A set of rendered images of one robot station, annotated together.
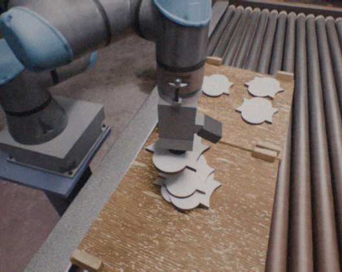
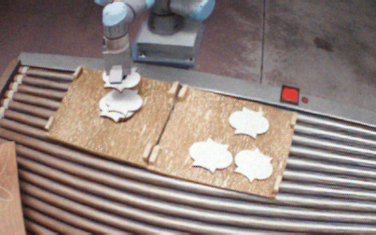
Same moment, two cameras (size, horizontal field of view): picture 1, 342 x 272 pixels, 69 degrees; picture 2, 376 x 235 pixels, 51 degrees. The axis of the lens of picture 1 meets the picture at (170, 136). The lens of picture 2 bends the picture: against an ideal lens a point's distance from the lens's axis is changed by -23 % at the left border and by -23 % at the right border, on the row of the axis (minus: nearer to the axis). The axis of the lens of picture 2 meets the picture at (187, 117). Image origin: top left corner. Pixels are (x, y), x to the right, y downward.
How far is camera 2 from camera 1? 1.43 m
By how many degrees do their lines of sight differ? 55
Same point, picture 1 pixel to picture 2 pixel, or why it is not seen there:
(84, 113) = (181, 39)
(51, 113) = (160, 21)
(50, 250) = (88, 62)
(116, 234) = (90, 80)
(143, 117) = (196, 77)
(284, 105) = (226, 182)
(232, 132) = (177, 136)
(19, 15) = not seen: outside the picture
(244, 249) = (79, 135)
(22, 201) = not seen: hidden behind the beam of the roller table
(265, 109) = (211, 161)
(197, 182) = (114, 105)
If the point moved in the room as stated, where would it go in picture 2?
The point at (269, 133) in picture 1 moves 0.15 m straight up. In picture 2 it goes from (179, 163) to (178, 132)
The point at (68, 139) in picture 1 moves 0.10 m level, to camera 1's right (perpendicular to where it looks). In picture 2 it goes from (153, 39) to (154, 55)
